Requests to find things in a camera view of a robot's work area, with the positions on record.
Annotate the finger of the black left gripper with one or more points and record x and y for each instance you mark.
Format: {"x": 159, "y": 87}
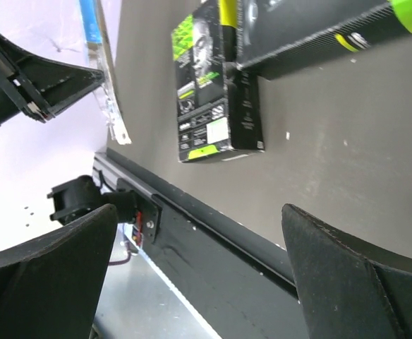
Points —
{"x": 65, "y": 84}

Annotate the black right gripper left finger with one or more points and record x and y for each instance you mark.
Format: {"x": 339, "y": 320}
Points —
{"x": 50, "y": 285}

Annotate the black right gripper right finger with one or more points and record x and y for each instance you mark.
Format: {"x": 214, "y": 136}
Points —
{"x": 348, "y": 287}

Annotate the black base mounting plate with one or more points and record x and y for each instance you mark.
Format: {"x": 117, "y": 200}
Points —
{"x": 239, "y": 282}

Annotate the black green face-print razor box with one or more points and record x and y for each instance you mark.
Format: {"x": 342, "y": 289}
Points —
{"x": 218, "y": 107}

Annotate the black green Gillette razor box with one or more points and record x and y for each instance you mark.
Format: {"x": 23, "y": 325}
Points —
{"x": 279, "y": 37}

